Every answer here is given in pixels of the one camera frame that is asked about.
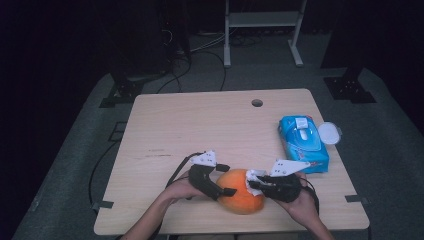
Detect white floor cables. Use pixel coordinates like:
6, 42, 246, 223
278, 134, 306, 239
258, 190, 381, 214
189, 31, 231, 54

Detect white wet wipe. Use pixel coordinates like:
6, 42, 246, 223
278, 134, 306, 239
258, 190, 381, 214
244, 168, 268, 197

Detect left hand-held gripper cable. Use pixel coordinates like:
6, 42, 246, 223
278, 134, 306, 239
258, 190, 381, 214
165, 151, 205, 190

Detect grey tape piece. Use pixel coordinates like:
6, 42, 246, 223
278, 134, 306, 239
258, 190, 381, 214
344, 194, 370, 205
91, 199, 115, 212

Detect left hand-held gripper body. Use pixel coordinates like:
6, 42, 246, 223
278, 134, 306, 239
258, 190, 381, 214
188, 150, 224, 202

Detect orange plush toy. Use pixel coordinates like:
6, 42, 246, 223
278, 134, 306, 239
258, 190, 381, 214
215, 168, 267, 216

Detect black floor cable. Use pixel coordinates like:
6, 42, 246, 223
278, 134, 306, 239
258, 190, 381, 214
191, 49, 228, 92
87, 140, 120, 206
155, 54, 193, 95

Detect person's right hand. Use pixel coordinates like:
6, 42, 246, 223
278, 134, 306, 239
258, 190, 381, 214
275, 171, 322, 230

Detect black stand base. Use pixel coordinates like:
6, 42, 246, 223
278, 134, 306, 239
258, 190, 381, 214
98, 68, 168, 109
322, 66, 378, 105

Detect person's left hand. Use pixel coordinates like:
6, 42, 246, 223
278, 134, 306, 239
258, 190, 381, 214
163, 171, 208, 205

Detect hand-held gripper cable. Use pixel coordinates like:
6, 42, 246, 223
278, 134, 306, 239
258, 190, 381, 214
165, 151, 205, 190
299, 176, 321, 216

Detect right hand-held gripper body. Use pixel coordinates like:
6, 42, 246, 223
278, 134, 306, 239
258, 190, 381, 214
263, 159, 312, 204

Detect white metal stand frame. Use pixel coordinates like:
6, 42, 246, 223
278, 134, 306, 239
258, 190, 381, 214
223, 0, 308, 69

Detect right hand-held gripper cable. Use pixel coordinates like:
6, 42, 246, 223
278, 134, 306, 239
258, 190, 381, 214
299, 176, 321, 216

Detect blue wet wipe pack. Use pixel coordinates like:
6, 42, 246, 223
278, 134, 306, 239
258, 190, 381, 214
278, 114, 344, 175

